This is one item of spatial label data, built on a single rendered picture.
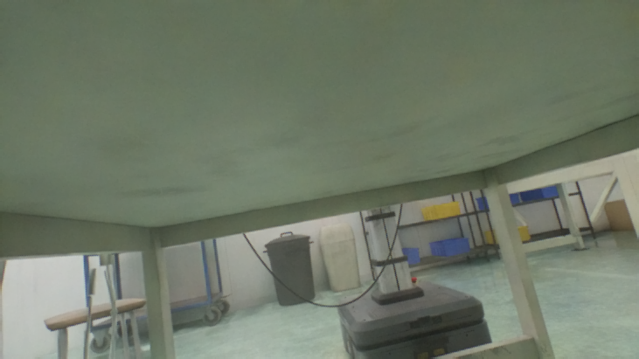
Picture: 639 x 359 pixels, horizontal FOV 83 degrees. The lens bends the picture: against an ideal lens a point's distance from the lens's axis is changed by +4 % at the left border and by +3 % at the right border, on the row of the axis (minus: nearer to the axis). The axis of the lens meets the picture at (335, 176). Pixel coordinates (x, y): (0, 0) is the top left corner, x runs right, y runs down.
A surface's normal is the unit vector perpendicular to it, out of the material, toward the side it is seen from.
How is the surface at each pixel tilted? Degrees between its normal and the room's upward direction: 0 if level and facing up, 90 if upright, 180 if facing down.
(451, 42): 180
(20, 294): 90
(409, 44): 180
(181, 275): 90
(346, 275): 93
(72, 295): 90
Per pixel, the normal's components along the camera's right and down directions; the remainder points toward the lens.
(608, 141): -0.97, 0.16
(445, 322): 0.11, -0.18
